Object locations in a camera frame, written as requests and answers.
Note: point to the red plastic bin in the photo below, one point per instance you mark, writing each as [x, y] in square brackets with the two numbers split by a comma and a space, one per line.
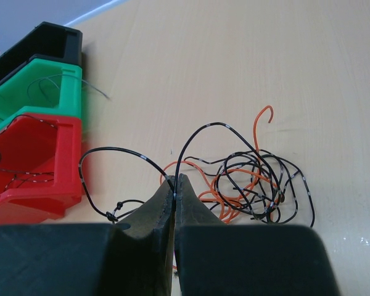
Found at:
[39, 155]

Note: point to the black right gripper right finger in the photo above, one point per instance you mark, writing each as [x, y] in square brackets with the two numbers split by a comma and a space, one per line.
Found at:
[214, 258]

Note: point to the green plastic bin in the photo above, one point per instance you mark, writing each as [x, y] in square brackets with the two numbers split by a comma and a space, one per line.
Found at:
[41, 87]

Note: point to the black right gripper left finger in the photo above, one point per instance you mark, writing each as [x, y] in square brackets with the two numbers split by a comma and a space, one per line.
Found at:
[131, 257]

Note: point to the black plastic bin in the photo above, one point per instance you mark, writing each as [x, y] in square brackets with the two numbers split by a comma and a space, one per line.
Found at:
[48, 41]

